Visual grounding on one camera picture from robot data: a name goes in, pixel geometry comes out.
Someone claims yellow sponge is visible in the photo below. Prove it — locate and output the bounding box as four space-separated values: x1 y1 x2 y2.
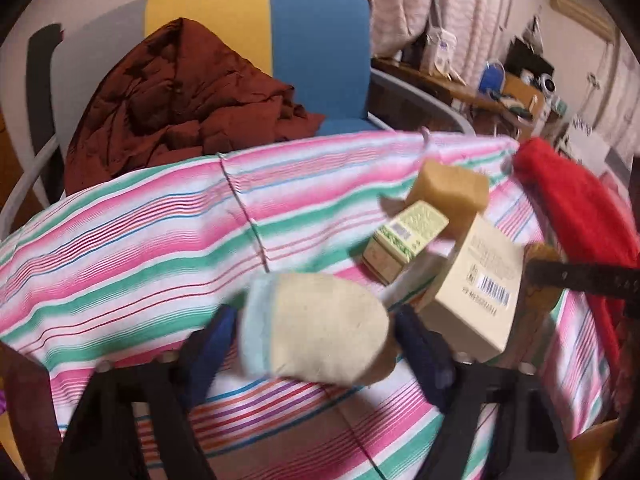
405 158 489 240
498 242 562 368
570 419 618 480

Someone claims beige cardboard box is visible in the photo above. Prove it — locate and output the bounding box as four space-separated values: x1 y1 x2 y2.
418 214 524 362

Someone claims small green white box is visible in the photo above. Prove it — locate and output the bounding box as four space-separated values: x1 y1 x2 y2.
362 200 449 285

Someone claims red cloth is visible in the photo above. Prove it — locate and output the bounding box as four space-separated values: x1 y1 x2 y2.
513 138 639 376

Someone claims striped pink green tablecloth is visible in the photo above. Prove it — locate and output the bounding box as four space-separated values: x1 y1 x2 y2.
0 129 614 480

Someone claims wooden side desk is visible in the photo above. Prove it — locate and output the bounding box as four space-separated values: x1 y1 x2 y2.
371 58 534 138

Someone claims cardboard box on desk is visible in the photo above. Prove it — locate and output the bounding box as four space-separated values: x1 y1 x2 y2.
502 73 544 118

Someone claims blue bag on desk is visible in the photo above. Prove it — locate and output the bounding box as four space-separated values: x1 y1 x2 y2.
478 60 506 94

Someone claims white container on desk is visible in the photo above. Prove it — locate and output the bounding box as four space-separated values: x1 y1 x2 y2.
420 27 457 77

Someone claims dark red jacket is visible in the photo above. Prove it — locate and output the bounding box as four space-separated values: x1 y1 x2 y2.
64 18 324 194

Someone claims blue yellow grey chair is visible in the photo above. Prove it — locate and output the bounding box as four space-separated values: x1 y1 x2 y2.
1 0 474 236

